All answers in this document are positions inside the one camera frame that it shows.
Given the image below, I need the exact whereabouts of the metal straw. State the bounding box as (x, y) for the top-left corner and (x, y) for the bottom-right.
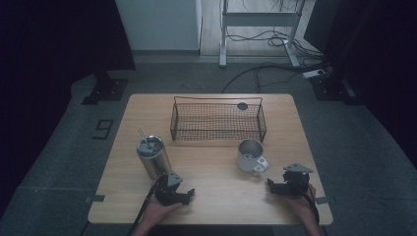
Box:
(138, 129), (153, 149)

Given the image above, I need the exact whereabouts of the white power strip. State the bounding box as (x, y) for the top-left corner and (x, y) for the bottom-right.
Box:
(302, 68), (328, 80)

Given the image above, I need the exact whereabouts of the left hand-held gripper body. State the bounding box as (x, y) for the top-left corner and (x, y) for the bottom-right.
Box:
(153, 170), (187, 207)

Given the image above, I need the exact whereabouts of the person's left hand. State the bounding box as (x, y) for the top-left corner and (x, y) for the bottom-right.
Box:
(141, 184), (183, 228)

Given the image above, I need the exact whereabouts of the white desk frame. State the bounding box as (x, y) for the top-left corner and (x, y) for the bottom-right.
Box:
(218, 0), (308, 69)

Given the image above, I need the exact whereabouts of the thick black floor cable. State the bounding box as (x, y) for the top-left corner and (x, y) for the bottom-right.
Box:
(221, 62), (328, 94)

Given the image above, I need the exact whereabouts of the tangle of thin floor cables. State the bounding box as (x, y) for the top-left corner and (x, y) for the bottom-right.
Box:
(225, 29), (326, 63)

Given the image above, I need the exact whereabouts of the white cabinet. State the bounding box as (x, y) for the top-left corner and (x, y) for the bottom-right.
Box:
(114, 0), (203, 52)

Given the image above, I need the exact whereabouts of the black stand base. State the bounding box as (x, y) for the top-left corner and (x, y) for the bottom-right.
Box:
(309, 74), (359, 106)
(81, 70), (130, 106)

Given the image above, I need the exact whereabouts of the dark wire mesh basket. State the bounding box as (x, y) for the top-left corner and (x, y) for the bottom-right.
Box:
(169, 95), (268, 144)

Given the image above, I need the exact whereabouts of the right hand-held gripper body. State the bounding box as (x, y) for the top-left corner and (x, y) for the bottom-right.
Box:
(274, 162), (315, 199)

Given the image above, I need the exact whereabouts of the dark curtain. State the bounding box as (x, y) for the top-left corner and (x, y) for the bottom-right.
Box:
(303, 0), (417, 168)
(0, 0), (136, 217)

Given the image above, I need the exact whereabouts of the person's right hand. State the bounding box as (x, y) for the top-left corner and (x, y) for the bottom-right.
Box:
(284, 184), (318, 224)

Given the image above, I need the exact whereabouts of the steel tumbler with grey lid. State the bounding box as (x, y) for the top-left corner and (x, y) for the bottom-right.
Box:
(136, 134), (173, 181)

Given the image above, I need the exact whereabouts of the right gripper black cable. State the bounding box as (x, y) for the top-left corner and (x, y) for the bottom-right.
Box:
(292, 178), (321, 225)

